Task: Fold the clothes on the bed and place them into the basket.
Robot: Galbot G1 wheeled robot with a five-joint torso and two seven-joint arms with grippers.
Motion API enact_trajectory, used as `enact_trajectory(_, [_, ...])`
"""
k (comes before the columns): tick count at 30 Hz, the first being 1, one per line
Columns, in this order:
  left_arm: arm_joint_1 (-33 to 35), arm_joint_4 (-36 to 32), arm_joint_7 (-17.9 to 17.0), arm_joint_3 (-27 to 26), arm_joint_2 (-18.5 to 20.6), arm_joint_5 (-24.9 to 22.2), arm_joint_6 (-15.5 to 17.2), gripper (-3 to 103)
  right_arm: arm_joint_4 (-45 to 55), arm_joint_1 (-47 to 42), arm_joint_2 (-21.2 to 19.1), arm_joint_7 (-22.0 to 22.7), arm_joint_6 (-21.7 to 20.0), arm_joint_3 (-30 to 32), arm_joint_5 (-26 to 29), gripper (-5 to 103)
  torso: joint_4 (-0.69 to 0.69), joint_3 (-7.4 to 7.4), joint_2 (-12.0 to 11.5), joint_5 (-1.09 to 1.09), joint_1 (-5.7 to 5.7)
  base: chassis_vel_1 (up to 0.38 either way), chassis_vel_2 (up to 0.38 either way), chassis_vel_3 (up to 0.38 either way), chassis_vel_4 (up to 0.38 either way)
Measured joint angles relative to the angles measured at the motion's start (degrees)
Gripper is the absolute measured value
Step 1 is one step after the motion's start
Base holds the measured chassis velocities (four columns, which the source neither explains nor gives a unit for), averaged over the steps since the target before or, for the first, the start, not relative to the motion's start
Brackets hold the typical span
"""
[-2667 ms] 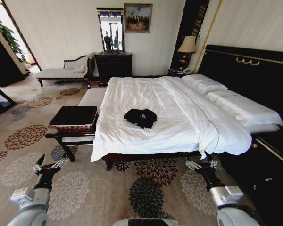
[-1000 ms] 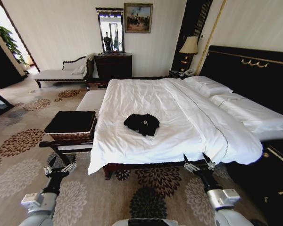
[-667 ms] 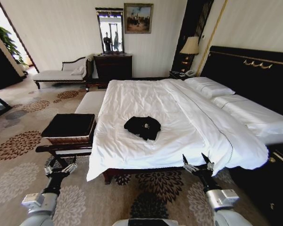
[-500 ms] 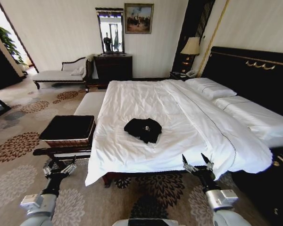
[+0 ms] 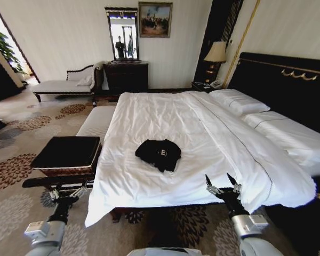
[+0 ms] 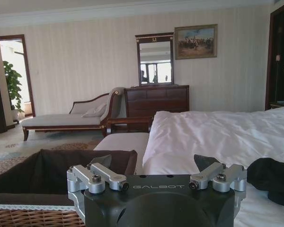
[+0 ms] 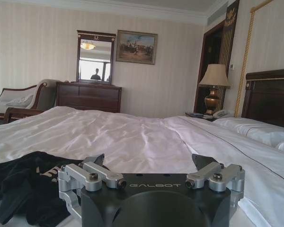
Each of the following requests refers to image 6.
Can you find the beige cushion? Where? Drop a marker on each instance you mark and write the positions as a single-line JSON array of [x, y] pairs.
[[94, 111]]

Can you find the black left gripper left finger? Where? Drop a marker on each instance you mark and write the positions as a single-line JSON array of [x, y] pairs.
[[99, 173]]

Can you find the gold framed painting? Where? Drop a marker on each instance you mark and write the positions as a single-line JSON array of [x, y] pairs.
[[196, 41]]

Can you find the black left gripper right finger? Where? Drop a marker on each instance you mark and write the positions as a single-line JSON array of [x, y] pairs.
[[211, 173]]

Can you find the black garment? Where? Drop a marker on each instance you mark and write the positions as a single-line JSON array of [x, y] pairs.
[[273, 179]]

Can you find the beige upholstered bench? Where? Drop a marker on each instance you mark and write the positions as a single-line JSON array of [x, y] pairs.
[[123, 146]]

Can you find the white bed duvet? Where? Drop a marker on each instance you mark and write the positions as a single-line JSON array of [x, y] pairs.
[[217, 146]]

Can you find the dark wood framed mirror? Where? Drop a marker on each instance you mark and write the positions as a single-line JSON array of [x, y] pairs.
[[155, 59]]

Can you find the wicker basket with brown liner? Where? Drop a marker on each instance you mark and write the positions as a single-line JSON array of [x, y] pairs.
[[38, 186]]

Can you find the green potted plant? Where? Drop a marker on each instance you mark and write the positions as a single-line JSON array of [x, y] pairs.
[[13, 87]]

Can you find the dark wood dresser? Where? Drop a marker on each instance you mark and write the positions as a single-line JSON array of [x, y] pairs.
[[157, 104]]

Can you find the dark wood door frame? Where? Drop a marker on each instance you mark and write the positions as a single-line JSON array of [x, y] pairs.
[[28, 75]]

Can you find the patterned carpet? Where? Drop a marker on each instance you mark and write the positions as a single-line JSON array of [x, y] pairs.
[[38, 149]]

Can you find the beige chaise longue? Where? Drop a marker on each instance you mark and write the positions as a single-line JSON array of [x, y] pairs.
[[71, 116]]

